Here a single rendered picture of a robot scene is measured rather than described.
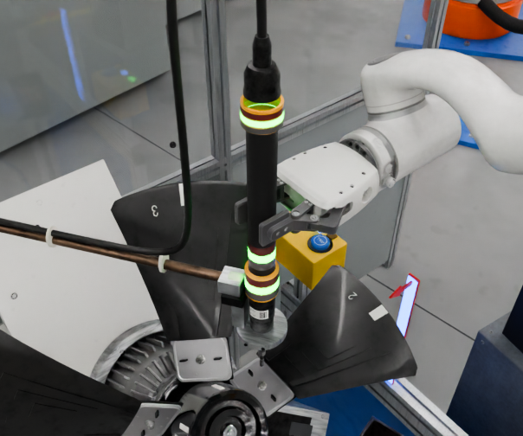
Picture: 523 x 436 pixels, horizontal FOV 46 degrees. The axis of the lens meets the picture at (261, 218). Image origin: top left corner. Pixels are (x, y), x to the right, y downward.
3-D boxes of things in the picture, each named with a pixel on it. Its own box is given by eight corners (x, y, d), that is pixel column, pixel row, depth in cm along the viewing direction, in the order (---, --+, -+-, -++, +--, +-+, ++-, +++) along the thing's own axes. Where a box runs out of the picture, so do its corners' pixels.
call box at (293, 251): (265, 254, 145) (265, 221, 138) (297, 236, 150) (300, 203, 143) (311, 296, 136) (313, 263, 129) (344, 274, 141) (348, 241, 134)
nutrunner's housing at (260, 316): (244, 348, 86) (235, 42, 55) (252, 326, 89) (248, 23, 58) (271, 355, 85) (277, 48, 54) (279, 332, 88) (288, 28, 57)
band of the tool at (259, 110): (235, 133, 62) (234, 108, 60) (248, 110, 65) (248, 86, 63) (276, 140, 61) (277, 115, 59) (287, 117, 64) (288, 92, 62)
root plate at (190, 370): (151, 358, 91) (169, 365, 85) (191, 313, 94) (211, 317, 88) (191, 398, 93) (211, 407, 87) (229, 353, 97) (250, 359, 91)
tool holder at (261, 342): (215, 340, 84) (211, 293, 78) (231, 302, 89) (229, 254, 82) (279, 356, 82) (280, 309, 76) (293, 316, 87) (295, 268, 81)
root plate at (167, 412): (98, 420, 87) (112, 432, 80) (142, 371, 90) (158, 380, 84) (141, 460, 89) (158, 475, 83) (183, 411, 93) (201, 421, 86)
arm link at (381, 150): (395, 200, 80) (378, 209, 79) (347, 167, 85) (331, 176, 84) (405, 147, 75) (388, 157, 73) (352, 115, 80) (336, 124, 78)
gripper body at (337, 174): (387, 206, 79) (322, 245, 74) (332, 167, 85) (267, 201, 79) (396, 158, 74) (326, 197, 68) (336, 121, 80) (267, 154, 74)
